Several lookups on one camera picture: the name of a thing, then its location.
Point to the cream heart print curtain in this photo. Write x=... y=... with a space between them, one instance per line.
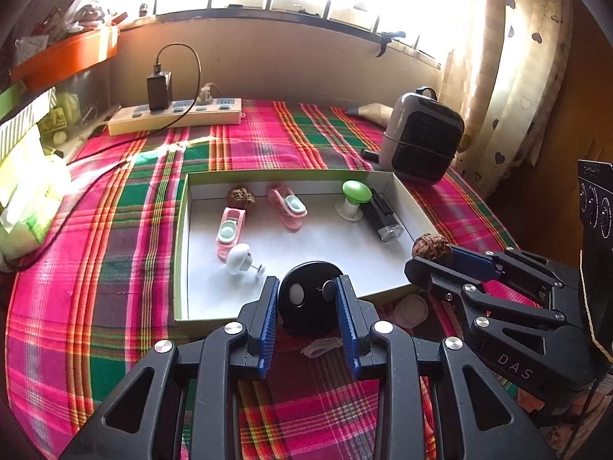
x=512 y=57

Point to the white mushroom-shaped knob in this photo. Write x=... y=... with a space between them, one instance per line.
x=238 y=258

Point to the orange shelf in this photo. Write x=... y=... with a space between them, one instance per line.
x=62 y=57

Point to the green white striped box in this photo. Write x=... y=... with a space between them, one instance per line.
x=24 y=124

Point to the pink clip with mint pad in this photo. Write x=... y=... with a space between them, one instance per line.
x=230 y=235
x=287 y=206

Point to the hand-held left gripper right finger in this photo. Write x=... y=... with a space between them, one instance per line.
x=347 y=326

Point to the black round disc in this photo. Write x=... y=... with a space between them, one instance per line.
x=306 y=316

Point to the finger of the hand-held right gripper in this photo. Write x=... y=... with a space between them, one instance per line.
x=471 y=262
x=421 y=273

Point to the beige pillow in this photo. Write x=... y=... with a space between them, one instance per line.
x=373 y=114

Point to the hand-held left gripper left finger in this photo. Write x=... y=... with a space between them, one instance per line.
x=268 y=326

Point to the pink green plaid blanket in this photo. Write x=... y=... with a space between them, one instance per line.
x=96 y=249

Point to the black flashlight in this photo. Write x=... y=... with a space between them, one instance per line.
x=380 y=215

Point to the grey space heater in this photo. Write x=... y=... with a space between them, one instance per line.
x=421 y=139

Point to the green mushroom-shaped knob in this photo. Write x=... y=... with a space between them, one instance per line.
x=357 y=189

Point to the large brown walnut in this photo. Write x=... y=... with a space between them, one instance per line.
x=431 y=249

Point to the small green box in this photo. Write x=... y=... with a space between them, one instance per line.
x=62 y=110

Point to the cream power strip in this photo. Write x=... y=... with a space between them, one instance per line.
x=143 y=122

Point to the black charger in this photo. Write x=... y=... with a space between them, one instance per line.
x=159 y=88

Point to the green white tissue pack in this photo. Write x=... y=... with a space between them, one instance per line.
x=28 y=201

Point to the black window clip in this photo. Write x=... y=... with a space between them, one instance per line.
x=385 y=43

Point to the small brown walnut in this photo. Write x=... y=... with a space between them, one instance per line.
x=241 y=198

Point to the white round plastic cap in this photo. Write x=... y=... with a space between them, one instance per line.
x=411 y=310

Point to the shallow green white cardboard box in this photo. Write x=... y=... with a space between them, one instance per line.
x=311 y=249

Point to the white plug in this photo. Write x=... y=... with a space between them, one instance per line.
x=209 y=95

